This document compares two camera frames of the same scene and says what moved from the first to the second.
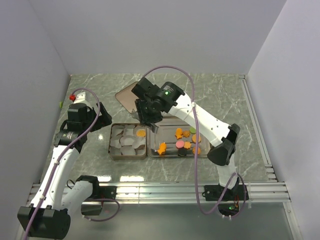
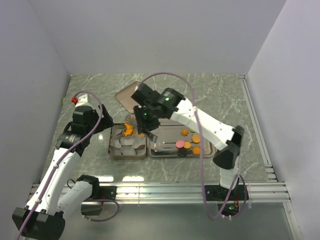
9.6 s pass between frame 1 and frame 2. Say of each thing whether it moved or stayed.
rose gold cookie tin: stayed
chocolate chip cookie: stayed
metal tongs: moved
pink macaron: stayed
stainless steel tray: stayed
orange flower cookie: stayed
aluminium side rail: stayed
